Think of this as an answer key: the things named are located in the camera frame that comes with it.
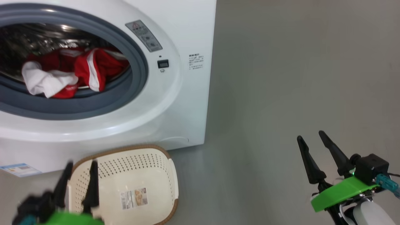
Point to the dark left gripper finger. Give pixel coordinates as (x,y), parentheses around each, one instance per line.
(62,190)
(92,190)

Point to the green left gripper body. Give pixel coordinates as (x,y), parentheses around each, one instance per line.
(72,219)

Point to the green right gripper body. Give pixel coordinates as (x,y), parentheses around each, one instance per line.
(340,192)

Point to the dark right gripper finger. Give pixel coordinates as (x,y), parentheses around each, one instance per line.
(339,159)
(311,168)

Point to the red and white garment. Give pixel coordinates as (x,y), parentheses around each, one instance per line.
(100,67)

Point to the cream perforated laundry basket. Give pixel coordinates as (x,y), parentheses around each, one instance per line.
(150,175)

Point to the grey rubber door seal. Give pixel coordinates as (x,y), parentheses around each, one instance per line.
(137,81)

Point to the white front-load washing machine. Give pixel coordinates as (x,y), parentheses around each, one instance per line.
(187,109)

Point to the blue energy label sticker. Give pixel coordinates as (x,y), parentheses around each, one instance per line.
(20,169)

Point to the round white filter cover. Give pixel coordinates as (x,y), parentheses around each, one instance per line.
(176,140)

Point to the grey warning sticker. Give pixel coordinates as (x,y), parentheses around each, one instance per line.
(144,36)

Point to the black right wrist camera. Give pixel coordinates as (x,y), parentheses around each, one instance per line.
(372,167)

